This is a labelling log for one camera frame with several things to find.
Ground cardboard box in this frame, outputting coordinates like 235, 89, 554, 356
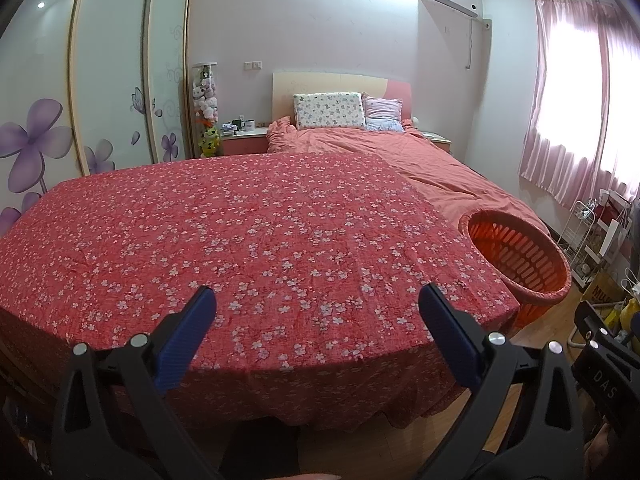
582, 272, 631, 311

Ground yellow plush toy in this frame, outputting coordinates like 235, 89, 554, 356
198, 125, 222, 157

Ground clear tube of plush toys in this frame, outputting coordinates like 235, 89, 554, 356
191, 62, 219, 128

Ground white wire rack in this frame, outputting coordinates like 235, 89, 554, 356
557, 200, 601, 286

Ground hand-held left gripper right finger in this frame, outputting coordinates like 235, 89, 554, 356
418, 283, 586, 480

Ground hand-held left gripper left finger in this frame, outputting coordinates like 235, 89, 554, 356
50, 286, 226, 480

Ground white floral pillow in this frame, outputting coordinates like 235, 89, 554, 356
292, 92, 367, 131

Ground pink striped pillow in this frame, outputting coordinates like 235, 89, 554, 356
361, 92, 405, 132

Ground floral sliding door wardrobe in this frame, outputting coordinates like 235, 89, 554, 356
0, 0, 195, 233

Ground pink duvet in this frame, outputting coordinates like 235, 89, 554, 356
265, 116, 548, 233

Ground red floral tablecloth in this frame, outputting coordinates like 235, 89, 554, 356
0, 151, 521, 431

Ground pink nightstand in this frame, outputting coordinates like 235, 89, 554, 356
419, 130, 453, 153
220, 127, 270, 157

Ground yellow bottle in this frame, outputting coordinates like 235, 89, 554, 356
605, 297, 640, 331

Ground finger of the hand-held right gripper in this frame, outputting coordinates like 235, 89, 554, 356
574, 301, 640, 361

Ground orange plastic laundry basket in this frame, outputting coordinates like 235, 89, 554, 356
457, 208, 571, 328

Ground pink curtain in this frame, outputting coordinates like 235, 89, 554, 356
518, 0, 640, 211

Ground beige pink headboard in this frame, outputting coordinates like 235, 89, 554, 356
271, 71, 415, 121

